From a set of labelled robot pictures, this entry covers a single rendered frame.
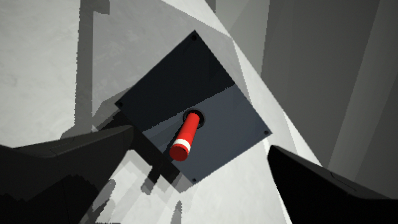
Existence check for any grey sloped panel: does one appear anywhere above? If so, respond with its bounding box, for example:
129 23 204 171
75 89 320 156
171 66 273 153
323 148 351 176
115 30 273 185

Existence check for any red peg with white band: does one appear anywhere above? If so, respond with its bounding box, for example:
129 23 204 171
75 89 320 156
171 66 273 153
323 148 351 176
169 111 201 161

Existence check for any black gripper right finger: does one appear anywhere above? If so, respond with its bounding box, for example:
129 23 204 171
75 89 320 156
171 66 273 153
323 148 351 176
267 145 398 224

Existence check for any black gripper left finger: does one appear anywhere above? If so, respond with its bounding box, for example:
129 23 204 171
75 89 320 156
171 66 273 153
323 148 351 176
0 125 133 224

